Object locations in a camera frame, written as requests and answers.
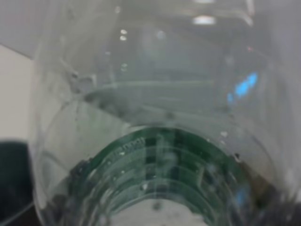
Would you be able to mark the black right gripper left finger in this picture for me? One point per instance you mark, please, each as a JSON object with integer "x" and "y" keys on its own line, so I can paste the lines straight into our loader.
{"x": 16, "y": 199}

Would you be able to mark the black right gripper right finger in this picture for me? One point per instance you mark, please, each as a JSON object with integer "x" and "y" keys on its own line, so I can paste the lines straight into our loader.
{"x": 267, "y": 205}

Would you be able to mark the clear bottle green label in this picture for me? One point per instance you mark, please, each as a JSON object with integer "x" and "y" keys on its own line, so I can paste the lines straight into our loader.
{"x": 144, "y": 112}

